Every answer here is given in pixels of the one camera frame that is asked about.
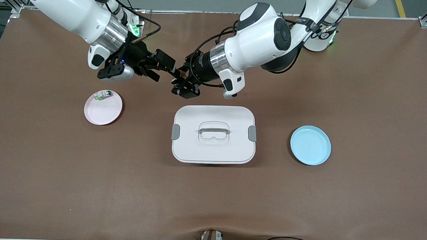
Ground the white lidded storage box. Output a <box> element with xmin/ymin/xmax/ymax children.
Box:
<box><xmin>170</xmin><ymin>103</ymin><xmax>258</xmax><ymax>166</ymax></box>

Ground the light blue round plate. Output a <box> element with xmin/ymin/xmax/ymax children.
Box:
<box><xmin>289</xmin><ymin>124</ymin><xmax>332</xmax><ymax>166</ymax></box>

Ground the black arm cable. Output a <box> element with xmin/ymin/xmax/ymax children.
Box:
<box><xmin>187</xmin><ymin>14</ymin><xmax>244</xmax><ymax>90</ymax></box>
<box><xmin>111</xmin><ymin>0</ymin><xmax>162</xmax><ymax>46</ymax></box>

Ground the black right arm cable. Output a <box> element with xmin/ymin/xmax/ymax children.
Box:
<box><xmin>111</xmin><ymin>0</ymin><xmax>162</xmax><ymax>46</ymax></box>

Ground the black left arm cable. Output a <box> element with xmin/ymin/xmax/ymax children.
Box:
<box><xmin>187</xmin><ymin>14</ymin><xmax>244</xmax><ymax>90</ymax></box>

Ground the small clear green switch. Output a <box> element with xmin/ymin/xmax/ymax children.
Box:
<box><xmin>94</xmin><ymin>90</ymin><xmax>113</xmax><ymax>102</ymax></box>

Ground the aluminium table frame rail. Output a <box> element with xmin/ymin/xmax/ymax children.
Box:
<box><xmin>0</xmin><ymin>0</ymin><xmax>427</xmax><ymax>31</ymax></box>

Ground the pink round plate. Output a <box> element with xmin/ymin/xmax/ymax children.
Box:
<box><xmin>83</xmin><ymin>89</ymin><xmax>123</xmax><ymax>126</ymax></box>

